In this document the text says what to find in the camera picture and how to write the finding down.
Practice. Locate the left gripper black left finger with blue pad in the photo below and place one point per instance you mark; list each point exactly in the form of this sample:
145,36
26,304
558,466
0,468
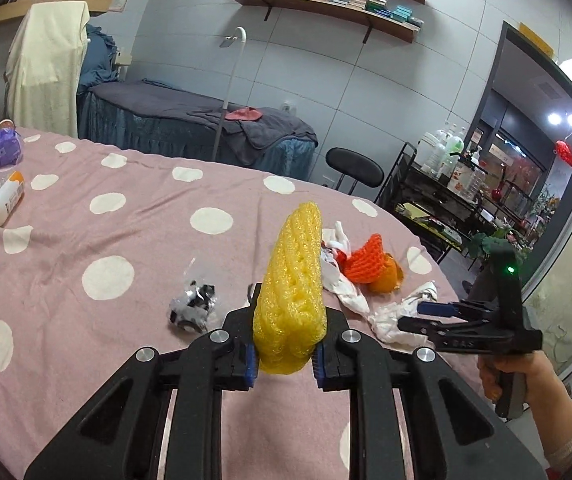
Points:
157,409

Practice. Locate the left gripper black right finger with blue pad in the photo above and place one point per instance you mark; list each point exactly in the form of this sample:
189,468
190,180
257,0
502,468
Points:
412,416

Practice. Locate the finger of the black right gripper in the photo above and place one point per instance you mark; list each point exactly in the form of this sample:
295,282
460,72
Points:
431,321

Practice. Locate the white tissue with black stripes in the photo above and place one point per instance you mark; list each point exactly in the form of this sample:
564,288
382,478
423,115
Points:
384,321

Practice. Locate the orange foam fruit net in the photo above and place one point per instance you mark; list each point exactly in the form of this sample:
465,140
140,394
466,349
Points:
366,264

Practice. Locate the clear plastic wrapper black print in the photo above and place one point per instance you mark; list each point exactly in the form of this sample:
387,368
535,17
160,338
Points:
191,310

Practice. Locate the yellow foam fruit net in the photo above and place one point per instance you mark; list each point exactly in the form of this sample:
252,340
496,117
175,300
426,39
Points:
290,317

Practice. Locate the person's right forearm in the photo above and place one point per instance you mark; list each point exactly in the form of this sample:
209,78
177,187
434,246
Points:
552,415

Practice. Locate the person's right hand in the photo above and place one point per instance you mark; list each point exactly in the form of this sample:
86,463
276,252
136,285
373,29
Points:
545,392

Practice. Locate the green potted plant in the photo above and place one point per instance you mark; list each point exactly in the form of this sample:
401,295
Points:
481,245

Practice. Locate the orange peel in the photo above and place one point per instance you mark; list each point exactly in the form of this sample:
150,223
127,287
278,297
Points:
390,279

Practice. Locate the black metal trolley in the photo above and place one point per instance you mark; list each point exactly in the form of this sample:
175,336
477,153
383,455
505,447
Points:
440,217

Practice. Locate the red hanging ornament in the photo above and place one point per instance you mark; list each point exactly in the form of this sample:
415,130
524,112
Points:
563,151

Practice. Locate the pink polka dot bedspread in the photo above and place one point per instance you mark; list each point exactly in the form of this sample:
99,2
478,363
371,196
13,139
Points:
101,243

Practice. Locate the black round stool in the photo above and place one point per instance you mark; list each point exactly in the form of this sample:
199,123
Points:
360,168

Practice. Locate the white medicine bottle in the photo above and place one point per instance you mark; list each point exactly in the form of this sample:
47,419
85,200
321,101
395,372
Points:
11,193

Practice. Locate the red cloth on bed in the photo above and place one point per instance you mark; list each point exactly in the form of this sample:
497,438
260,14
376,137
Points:
244,114

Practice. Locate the purple pouch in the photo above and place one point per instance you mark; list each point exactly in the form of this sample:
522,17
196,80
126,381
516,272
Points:
10,146

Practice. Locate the blue massage bed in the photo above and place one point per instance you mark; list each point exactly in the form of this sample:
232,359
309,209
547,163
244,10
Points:
154,118

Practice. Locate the cream cloth on chair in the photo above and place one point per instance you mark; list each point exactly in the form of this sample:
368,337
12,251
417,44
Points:
43,67

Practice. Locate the white floor lamp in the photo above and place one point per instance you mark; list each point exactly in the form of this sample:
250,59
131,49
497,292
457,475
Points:
240,36

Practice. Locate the lower wooden wall shelf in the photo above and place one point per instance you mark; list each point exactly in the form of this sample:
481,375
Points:
371,21

